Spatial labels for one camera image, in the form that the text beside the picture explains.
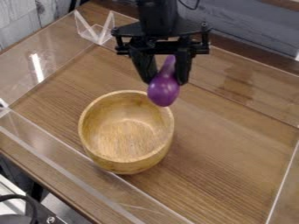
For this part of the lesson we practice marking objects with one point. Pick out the purple toy eggplant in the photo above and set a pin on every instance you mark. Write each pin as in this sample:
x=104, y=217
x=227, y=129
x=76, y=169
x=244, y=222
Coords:
x=163, y=88

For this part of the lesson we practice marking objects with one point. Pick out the brown wooden bowl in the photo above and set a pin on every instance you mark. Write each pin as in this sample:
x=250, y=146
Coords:
x=126, y=132

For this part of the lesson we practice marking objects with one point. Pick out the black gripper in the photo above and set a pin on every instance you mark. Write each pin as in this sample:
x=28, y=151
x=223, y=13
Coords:
x=186, y=40

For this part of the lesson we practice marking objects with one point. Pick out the clear acrylic tray wall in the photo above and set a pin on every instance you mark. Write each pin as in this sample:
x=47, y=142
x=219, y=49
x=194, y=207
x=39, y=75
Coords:
x=39, y=140

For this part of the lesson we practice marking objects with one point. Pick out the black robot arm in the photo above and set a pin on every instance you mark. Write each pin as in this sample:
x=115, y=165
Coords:
x=156, y=15

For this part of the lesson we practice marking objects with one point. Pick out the clear acrylic corner bracket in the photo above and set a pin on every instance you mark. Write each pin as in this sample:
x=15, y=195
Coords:
x=95, y=33

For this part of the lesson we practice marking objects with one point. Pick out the black metal table bracket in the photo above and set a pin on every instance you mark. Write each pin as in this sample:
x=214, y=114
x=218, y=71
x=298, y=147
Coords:
x=45, y=216

